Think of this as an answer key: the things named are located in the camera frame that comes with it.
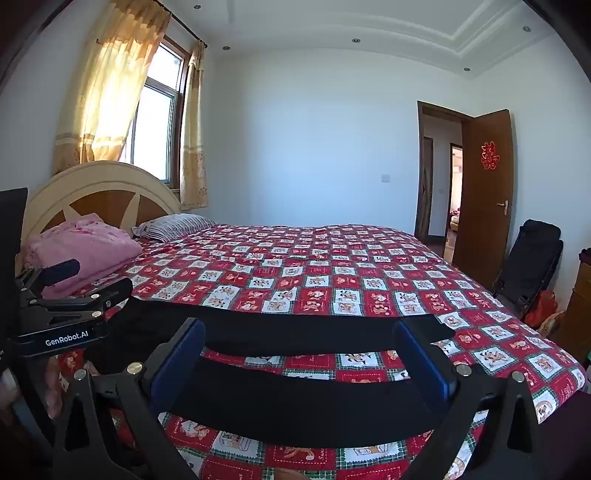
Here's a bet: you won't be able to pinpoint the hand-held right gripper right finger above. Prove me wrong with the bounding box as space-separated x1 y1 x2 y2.
392 319 543 480

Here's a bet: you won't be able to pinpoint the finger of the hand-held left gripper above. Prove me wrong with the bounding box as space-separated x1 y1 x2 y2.
39 258 81 291
32 277 134 320

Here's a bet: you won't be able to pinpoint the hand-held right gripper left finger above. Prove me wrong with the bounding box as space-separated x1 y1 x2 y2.
51 318 206 480

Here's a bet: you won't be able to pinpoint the black pants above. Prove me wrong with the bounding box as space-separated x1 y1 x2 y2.
85 295 490 450

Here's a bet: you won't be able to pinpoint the pink folded blanket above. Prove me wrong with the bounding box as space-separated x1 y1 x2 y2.
23 219 144 301

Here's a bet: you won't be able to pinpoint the cream and wood headboard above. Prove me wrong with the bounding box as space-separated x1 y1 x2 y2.
16 160 182 273

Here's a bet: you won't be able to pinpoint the striped pillow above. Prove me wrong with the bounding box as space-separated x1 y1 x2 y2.
131 213 218 243

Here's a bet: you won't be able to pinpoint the red bag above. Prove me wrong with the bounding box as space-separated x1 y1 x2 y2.
524 291 559 328

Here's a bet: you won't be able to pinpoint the red checked printed bedspread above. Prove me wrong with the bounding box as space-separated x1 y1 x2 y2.
46 224 587 480

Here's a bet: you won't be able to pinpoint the black suitcase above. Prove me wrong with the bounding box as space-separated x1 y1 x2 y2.
490 220 564 319

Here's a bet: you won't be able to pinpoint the wooden cabinet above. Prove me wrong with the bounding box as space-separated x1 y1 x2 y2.
551 272 591 365

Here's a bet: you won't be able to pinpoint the brown wooden door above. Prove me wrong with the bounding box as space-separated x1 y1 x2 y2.
452 109 515 289

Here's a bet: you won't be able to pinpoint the window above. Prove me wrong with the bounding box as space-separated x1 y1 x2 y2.
117 34 192 190

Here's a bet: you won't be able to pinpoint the narrow yellow curtain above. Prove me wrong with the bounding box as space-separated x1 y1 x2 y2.
179 39 209 210

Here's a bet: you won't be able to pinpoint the wide yellow curtain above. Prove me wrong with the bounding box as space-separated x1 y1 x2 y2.
52 0 172 175

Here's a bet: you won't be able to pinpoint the red paper door decoration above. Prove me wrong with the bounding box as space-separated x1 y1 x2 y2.
480 141 500 171

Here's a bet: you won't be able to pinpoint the dark curtain rod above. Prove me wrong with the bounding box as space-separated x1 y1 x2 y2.
154 0 208 48

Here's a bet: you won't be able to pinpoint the brown door frame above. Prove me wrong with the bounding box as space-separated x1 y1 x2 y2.
414 100 465 245

